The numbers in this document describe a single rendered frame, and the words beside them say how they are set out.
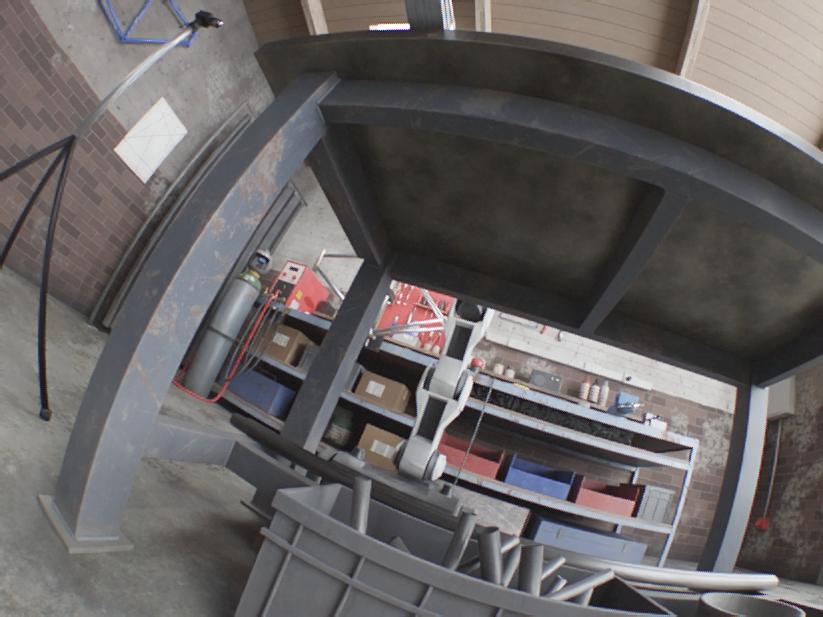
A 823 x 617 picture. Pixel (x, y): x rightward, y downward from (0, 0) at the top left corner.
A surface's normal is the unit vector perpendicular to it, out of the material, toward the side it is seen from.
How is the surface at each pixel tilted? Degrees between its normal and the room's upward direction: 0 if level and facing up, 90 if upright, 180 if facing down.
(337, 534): 90
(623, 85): 180
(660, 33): 174
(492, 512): 90
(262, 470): 90
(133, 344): 90
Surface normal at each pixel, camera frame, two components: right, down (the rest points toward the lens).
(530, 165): -0.37, 0.87
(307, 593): -0.15, -0.41
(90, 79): 0.91, 0.29
